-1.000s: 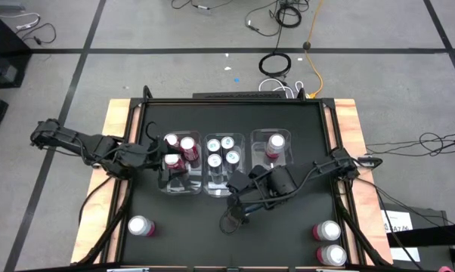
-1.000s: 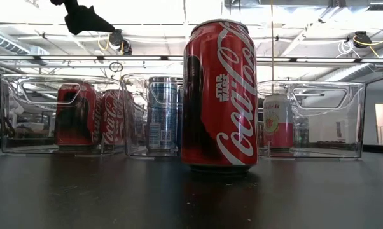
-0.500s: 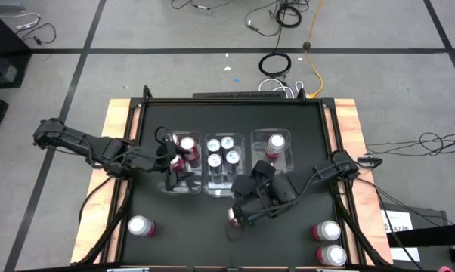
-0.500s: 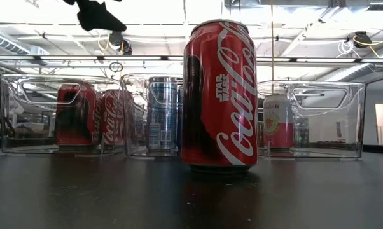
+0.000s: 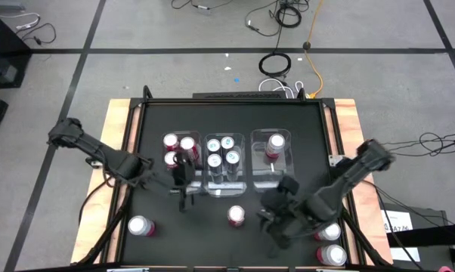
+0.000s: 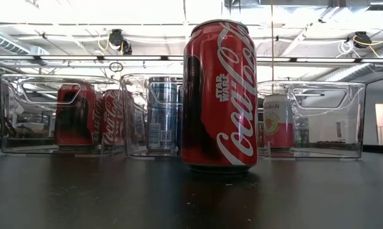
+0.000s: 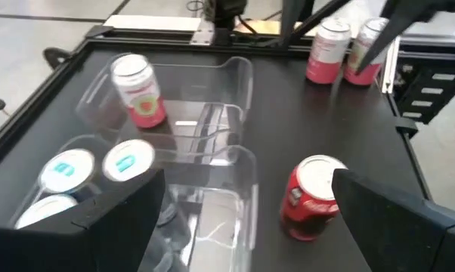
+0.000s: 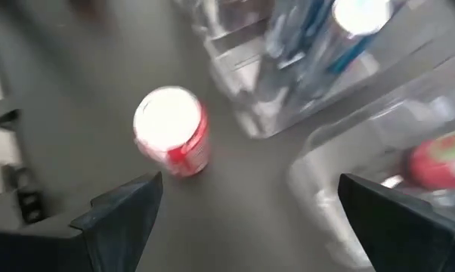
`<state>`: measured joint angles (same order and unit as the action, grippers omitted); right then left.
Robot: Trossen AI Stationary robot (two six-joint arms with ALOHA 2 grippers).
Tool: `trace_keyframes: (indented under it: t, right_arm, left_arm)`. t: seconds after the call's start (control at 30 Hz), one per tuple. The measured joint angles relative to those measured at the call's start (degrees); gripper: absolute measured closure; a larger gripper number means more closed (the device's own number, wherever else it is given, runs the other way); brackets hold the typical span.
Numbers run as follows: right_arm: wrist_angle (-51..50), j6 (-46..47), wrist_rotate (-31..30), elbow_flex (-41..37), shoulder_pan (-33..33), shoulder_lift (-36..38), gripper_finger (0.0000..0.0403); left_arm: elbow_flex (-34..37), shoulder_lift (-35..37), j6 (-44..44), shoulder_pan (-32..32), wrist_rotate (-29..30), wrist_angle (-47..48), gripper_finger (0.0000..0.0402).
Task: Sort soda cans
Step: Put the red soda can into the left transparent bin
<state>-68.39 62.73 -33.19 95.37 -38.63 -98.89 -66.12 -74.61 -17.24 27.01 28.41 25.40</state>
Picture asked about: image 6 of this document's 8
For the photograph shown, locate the black ceiling camera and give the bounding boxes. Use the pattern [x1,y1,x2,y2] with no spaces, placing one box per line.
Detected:
[354,31,373,49]
[120,39,134,55]
[108,28,125,46]

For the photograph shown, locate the clear plastic bin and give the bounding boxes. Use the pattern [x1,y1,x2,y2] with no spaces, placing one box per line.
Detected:
[120,73,185,159]
[256,80,367,159]
[0,73,126,156]

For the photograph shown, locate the long metal ceiling bar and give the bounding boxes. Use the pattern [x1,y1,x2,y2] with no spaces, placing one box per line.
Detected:
[0,54,383,64]

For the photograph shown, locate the red Coca-Cola can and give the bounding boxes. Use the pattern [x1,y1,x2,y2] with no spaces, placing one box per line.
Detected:
[53,81,97,148]
[181,18,260,175]
[97,88,136,146]

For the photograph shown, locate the white pink Spindrift can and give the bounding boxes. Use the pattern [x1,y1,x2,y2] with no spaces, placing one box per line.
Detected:
[261,94,295,151]

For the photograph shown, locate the silver ventilation duct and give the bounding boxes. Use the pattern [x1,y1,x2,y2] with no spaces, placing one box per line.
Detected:
[0,31,32,57]

